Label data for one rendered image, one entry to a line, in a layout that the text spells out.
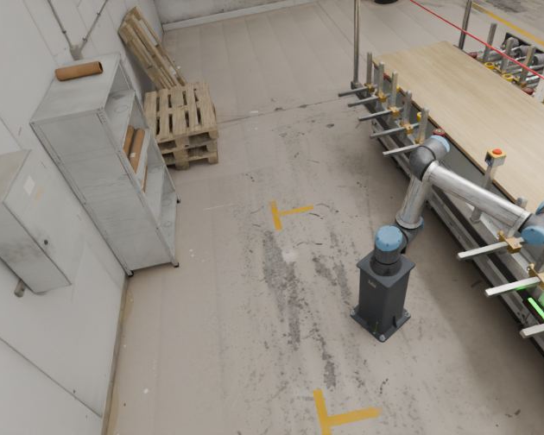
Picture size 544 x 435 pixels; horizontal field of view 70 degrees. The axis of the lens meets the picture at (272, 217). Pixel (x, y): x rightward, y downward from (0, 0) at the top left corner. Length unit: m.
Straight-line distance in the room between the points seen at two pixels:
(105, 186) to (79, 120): 0.52
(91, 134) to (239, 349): 1.76
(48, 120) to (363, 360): 2.51
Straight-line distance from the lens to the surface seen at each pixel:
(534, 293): 2.49
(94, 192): 3.03
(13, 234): 2.10
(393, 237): 2.32
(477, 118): 3.31
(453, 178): 1.89
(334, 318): 3.00
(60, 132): 2.79
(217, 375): 2.92
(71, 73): 3.17
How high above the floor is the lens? 2.59
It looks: 44 degrees down
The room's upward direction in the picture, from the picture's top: 11 degrees counter-clockwise
